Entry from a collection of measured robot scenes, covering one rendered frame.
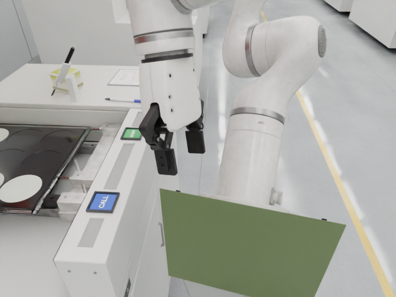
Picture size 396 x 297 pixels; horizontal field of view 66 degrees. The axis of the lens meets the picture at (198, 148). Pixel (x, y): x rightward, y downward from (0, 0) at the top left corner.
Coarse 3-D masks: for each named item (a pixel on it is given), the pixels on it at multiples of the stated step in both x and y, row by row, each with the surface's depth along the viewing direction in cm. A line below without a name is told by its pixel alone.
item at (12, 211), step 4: (0, 208) 70; (4, 208) 70; (8, 208) 70; (12, 208) 70; (0, 212) 70; (4, 212) 70; (8, 212) 70; (12, 212) 70; (16, 212) 70; (20, 212) 70; (24, 212) 70; (28, 212) 70; (32, 212) 70; (36, 212) 70
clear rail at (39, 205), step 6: (84, 132) 96; (84, 138) 94; (78, 144) 91; (72, 150) 88; (72, 156) 87; (66, 162) 84; (66, 168) 83; (60, 174) 80; (54, 180) 78; (48, 186) 76; (54, 186) 77; (48, 192) 75; (42, 198) 73; (36, 204) 71; (42, 204) 72; (36, 210) 70
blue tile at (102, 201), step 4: (96, 196) 65; (100, 196) 65; (104, 196) 65; (108, 196) 65; (112, 196) 65; (96, 200) 64; (100, 200) 64; (104, 200) 64; (108, 200) 64; (112, 200) 64; (92, 204) 63; (96, 204) 63; (100, 204) 63; (104, 204) 63; (108, 204) 63; (112, 204) 63; (92, 208) 62; (96, 208) 62; (100, 208) 62; (104, 208) 62; (108, 208) 62
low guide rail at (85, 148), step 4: (84, 144) 100; (88, 144) 100; (92, 144) 100; (96, 144) 100; (80, 148) 99; (84, 148) 99; (88, 148) 99; (92, 148) 99; (80, 152) 100; (84, 152) 100; (88, 152) 100; (92, 152) 100
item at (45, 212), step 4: (44, 204) 78; (44, 208) 77; (48, 208) 77; (52, 208) 77; (56, 208) 77; (40, 212) 78; (44, 212) 78; (48, 212) 78; (52, 212) 78; (56, 212) 78; (44, 216) 79; (48, 216) 79; (52, 216) 79; (56, 216) 79
